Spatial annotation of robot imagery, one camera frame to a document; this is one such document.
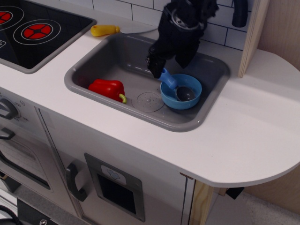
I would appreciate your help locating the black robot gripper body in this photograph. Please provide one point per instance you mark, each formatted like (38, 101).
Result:
(183, 23)

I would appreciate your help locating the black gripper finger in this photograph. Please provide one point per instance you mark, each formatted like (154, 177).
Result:
(155, 62)
(185, 56)

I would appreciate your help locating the blue handled grey spoon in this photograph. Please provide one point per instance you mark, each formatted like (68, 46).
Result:
(182, 93)

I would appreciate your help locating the grey plastic sink basin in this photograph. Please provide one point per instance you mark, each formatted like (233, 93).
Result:
(122, 57)

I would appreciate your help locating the blue plastic bowl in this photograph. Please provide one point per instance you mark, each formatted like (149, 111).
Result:
(169, 96)

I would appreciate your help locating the red toy bell pepper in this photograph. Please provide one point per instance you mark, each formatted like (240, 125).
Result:
(112, 89)

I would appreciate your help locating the light wooden side panel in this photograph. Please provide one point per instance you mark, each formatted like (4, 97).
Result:
(255, 27)

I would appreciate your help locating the black toy stovetop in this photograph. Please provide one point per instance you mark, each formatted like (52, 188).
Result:
(32, 34)

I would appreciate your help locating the grey ice dispenser panel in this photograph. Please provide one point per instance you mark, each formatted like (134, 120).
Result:
(117, 187)

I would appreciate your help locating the grey oven knob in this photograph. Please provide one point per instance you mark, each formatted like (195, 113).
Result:
(7, 109)

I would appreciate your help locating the yellow handled toy knife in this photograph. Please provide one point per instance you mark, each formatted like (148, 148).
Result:
(103, 30)

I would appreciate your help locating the dark grey cabinet handle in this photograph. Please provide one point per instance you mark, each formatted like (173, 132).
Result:
(71, 173)

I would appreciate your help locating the grey oven door handle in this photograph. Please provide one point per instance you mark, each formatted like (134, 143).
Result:
(6, 134)

